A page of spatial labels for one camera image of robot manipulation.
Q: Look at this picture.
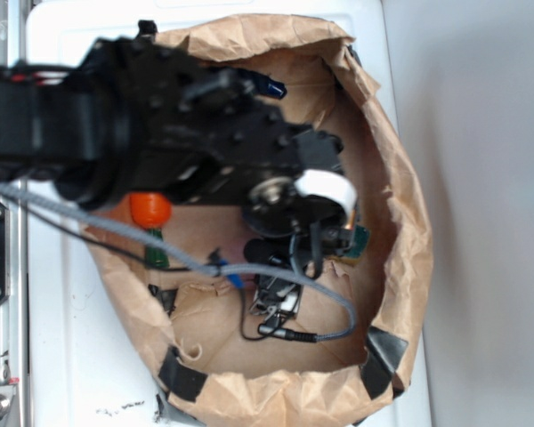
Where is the brown paper bag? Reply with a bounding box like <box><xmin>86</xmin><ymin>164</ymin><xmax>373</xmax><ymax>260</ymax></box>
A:
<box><xmin>84</xmin><ymin>14</ymin><xmax>433</xmax><ymax>426</ymax></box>

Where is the orange toy carrot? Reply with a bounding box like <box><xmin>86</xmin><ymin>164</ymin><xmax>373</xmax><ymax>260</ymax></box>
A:
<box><xmin>129</xmin><ymin>192</ymin><xmax>172</xmax><ymax>268</ymax></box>

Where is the black tape piece right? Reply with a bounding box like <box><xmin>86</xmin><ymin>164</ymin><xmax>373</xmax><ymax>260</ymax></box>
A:
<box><xmin>360</xmin><ymin>326</ymin><xmax>409</xmax><ymax>399</ymax></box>

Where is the black tape piece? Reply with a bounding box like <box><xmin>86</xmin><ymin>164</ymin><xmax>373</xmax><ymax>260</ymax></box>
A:
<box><xmin>360</xmin><ymin>326</ymin><xmax>409</xmax><ymax>399</ymax></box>
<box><xmin>158</xmin><ymin>346</ymin><xmax>208</xmax><ymax>402</ymax></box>

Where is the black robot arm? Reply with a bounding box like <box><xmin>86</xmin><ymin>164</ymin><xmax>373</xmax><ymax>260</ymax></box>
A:
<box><xmin>0</xmin><ymin>37</ymin><xmax>356</xmax><ymax>237</ymax></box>

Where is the green and yellow sponge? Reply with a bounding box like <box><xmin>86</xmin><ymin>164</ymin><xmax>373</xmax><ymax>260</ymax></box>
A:
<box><xmin>344</xmin><ymin>225</ymin><xmax>370</xmax><ymax>264</ymax></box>

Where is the black tape piece left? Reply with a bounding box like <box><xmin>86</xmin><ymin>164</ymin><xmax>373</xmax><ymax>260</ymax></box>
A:
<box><xmin>158</xmin><ymin>346</ymin><xmax>208</xmax><ymax>402</ymax></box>

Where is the grey braided cable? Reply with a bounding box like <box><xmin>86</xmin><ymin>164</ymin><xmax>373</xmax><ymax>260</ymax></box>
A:
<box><xmin>0</xmin><ymin>179</ymin><xmax>358</xmax><ymax>344</ymax></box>

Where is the aluminium frame rail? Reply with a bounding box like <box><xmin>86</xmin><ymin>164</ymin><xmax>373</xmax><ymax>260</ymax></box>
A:
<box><xmin>0</xmin><ymin>1</ymin><xmax>32</xmax><ymax>426</ymax></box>

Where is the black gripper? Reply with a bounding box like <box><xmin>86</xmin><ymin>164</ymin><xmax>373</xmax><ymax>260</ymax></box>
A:
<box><xmin>128</xmin><ymin>44</ymin><xmax>344</xmax><ymax>238</ymax></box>

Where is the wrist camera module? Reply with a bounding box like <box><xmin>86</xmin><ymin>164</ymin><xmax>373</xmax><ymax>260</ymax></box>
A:
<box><xmin>239</xmin><ymin>222</ymin><xmax>357</xmax><ymax>342</ymax></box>

